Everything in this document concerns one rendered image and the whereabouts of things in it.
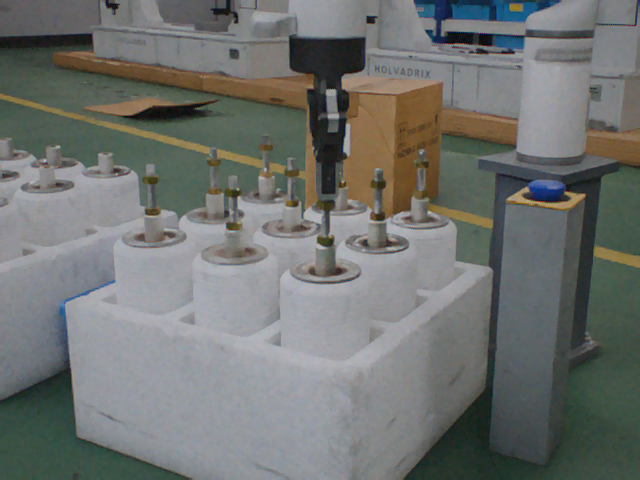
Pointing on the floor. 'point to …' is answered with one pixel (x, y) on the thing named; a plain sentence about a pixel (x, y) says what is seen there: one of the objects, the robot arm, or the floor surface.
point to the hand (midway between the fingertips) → (327, 178)
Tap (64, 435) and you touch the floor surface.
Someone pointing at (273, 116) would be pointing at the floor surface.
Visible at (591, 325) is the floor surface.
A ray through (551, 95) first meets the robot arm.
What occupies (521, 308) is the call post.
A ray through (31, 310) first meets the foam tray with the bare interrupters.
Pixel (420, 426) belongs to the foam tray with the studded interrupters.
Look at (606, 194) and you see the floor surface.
